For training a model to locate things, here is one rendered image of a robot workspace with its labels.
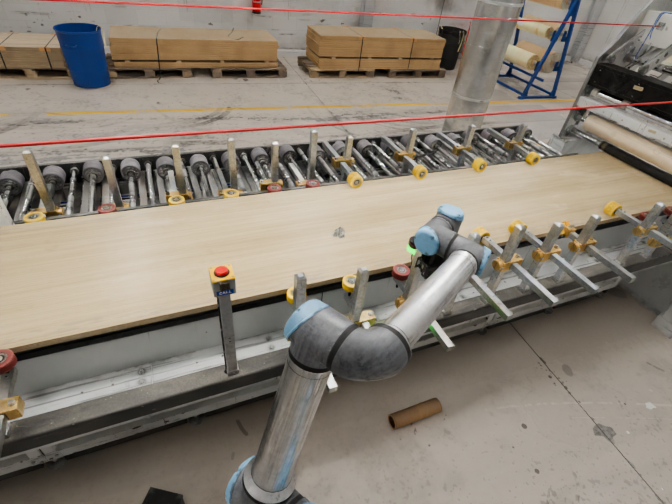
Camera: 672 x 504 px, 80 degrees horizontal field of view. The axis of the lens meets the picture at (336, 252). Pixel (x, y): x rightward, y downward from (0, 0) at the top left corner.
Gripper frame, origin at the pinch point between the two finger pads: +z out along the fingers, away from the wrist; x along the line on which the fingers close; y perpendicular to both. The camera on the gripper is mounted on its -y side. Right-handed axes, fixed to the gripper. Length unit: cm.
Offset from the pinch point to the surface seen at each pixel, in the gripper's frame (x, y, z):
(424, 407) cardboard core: 7, -22, 93
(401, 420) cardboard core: 9, -6, 94
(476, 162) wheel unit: -94, -101, 3
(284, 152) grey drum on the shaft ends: -156, 10, 17
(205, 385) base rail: -5, 88, 33
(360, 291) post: -6.1, 27.5, 1.3
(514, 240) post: -6.2, -46.3, -9.1
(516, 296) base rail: -4, -67, 30
